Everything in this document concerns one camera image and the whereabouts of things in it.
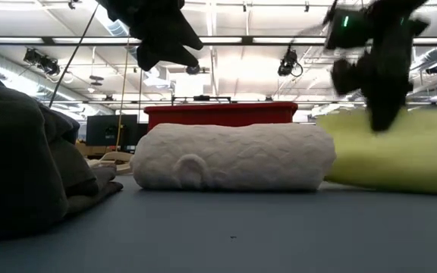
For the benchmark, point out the beige striped cloth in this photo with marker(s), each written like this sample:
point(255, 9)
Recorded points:
point(112, 159)

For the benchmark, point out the black ceiling beam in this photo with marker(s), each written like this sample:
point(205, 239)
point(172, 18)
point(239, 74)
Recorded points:
point(241, 39)

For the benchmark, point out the white lace garment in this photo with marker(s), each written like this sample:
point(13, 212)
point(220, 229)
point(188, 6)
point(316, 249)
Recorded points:
point(233, 157)

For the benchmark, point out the red plastic laundry basket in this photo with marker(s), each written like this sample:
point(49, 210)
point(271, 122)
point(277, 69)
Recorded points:
point(222, 113)

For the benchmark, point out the black monitor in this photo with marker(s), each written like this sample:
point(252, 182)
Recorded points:
point(106, 130)

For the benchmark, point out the black ceiling camera rig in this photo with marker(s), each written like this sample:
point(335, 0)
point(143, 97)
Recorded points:
point(42, 62)

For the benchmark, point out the cardboard box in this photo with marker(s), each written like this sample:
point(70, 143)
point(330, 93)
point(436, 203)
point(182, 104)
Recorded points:
point(89, 149)

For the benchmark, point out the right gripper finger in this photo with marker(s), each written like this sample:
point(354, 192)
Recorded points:
point(378, 113)
point(395, 112)

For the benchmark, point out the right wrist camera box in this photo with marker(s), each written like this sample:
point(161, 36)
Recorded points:
point(345, 76)

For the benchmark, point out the black ceiling speaker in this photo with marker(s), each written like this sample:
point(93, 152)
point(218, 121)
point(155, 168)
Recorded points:
point(434, 68)

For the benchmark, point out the yellow shirt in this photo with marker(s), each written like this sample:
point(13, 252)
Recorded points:
point(400, 155)

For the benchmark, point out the dark grey garment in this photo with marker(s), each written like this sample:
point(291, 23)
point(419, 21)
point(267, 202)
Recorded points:
point(17, 163)

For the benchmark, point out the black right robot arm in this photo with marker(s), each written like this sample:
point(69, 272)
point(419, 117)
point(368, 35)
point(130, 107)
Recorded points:
point(362, 22)

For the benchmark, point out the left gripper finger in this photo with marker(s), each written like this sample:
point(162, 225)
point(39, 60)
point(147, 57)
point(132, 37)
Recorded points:
point(161, 57)
point(192, 38)

